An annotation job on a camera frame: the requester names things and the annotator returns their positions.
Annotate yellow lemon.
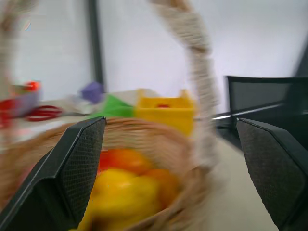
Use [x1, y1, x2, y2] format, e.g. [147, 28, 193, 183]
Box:
[77, 168, 162, 231]

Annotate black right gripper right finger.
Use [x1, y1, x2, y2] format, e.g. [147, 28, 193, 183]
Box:
[236, 117, 308, 231]

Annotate yellow plastic crate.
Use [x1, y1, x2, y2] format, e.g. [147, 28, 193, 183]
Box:
[133, 88, 197, 138]

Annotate purple cube block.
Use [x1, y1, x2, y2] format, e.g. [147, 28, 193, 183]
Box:
[78, 81, 105, 104]

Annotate orange fruit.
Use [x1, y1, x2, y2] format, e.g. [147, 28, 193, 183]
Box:
[144, 168, 181, 207]

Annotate wicker basket with handle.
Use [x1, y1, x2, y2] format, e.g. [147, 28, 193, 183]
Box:
[0, 0, 221, 231]

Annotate red-orange apple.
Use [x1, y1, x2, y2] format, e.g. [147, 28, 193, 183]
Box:
[98, 148, 154, 176]

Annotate dark vertical wall post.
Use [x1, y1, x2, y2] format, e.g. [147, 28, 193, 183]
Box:
[87, 0, 105, 85]

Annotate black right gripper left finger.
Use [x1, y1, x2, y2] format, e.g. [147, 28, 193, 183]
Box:
[0, 116, 107, 231]

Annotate green triangular block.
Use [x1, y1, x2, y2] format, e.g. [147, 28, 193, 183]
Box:
[84, 93, 135, 120]

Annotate black mesh office chair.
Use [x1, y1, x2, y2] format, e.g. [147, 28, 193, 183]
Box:
[211, 75, 308, 151]

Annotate lavender container with red item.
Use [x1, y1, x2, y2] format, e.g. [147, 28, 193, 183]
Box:
[0, 80, 43, 128]

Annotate red-handled scissors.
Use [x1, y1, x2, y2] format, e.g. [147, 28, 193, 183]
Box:
[25, 105, 64, 122]

